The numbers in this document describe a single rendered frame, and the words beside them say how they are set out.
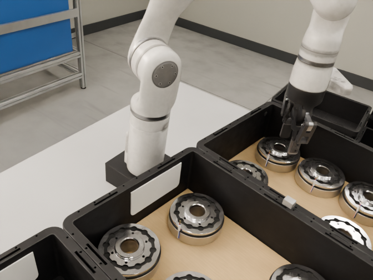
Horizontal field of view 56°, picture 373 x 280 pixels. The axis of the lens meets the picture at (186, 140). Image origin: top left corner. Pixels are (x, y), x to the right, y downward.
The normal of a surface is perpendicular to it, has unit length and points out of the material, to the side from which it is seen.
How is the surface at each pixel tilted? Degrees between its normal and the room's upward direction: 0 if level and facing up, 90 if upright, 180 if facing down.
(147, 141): 92
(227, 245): 0
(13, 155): 0
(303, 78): 90
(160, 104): 93
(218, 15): 90
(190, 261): 0
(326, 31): 11
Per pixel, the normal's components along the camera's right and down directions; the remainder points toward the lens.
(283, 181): 0.11, -0.80
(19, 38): 0.81, 0.40
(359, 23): -0.58, 0.43
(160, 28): 0.36, 0.82
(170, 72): 0.59, 0.58
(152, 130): 0.22, 0.62
